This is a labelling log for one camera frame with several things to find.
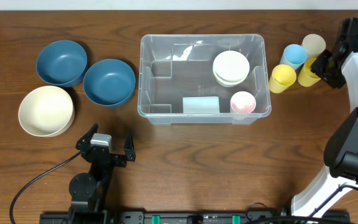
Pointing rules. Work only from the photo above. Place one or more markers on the yellow small bowl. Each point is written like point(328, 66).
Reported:
point(222, 81)

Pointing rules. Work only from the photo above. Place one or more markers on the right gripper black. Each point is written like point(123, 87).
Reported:
point(324, 65)

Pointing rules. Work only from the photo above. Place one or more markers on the yellow cup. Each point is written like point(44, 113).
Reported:
point(306, 77)
point(281, 78)

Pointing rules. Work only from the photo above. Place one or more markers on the clear plastic storage container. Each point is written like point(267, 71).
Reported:
point(177, 84)

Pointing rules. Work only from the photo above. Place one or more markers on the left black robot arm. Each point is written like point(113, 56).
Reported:
point(88, 190)

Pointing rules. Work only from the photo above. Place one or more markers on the light blue cup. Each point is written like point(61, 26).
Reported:
point(294, 55)

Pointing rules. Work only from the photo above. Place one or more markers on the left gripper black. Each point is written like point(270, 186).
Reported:
point(110, 157)

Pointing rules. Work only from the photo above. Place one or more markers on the pink cup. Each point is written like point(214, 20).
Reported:
point(242, 102)

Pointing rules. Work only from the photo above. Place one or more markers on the dark blue bowl far left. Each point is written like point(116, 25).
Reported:
point(62, 63)

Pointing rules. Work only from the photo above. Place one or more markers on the cream cup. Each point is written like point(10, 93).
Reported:
point(314, 45)

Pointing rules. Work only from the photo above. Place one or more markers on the cream large bowl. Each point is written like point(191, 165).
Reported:
point(46, 111)

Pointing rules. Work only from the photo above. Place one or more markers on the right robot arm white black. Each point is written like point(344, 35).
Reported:
point(339, 175)

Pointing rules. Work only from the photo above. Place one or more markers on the grey small bowl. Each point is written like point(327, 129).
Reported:
point(228, 85)

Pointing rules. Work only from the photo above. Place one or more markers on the dark blue bowl near container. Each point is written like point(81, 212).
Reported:
point(109, 83)

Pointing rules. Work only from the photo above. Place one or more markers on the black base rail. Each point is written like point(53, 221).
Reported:
point(253, 216)

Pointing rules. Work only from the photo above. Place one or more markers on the white small bowl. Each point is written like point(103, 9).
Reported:
point(231, 66)

